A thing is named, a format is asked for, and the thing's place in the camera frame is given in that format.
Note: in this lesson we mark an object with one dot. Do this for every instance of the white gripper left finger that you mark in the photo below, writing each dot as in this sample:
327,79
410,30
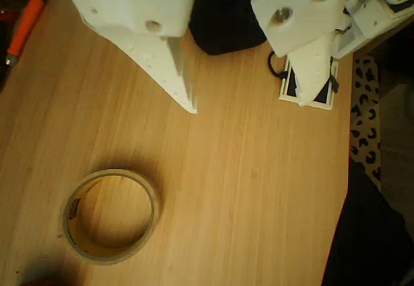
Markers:
161,69

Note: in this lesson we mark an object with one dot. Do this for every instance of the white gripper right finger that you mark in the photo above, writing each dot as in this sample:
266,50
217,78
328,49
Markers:
300,27

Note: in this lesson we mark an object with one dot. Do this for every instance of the white leader arm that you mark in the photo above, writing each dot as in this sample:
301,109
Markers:
372,17

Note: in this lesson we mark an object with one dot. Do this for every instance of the beige masking tape roll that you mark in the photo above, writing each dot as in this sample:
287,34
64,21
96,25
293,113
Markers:
110,256

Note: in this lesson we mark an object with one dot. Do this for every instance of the black soft pouch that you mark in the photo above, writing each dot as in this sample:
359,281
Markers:
226,37

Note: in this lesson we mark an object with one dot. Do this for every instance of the beige leopard print cloth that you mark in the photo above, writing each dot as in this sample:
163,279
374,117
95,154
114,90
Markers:
363,111

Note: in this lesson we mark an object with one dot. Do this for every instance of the small white square frame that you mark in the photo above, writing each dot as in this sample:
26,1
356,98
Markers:
291,85

